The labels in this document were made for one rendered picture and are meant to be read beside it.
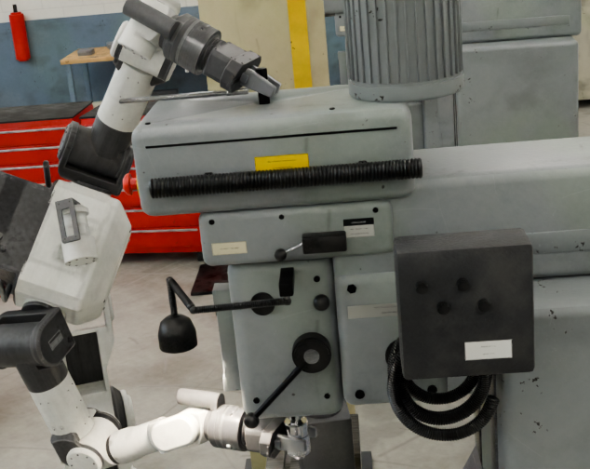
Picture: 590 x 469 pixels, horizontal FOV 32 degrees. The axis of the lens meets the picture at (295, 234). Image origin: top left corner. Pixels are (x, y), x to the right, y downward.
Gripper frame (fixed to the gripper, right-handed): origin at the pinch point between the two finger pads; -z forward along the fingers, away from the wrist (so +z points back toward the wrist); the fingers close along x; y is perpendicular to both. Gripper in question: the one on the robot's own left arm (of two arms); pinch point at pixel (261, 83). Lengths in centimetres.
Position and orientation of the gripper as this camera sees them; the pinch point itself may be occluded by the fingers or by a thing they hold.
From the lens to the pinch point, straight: 182.3
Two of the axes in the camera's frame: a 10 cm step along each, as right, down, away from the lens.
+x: -3.2, 3.3, -8.9
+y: 4.0, -8.1, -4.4
